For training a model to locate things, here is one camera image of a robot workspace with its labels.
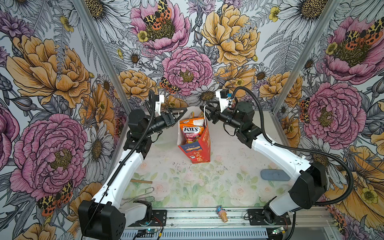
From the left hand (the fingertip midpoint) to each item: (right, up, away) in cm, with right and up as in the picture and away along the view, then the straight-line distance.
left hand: (186, 116), depth 65 cm
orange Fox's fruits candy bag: (+2, -5, +10) cm, 11 cm away
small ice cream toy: (+17, -46, +8) cm, 50 cm away
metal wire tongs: (-26, -43, +16) cm, 52 cm away
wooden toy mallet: (-27, -36, +21) cm, 50 cm away
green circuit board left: (-19, -55, +7) cm, 59 cm away
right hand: (+7, +4, +6) cm, 10 cm away
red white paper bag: (+5, -17, +12) cm, 21 cm away
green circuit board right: (+43, -53, +6) cm, 69 cm away
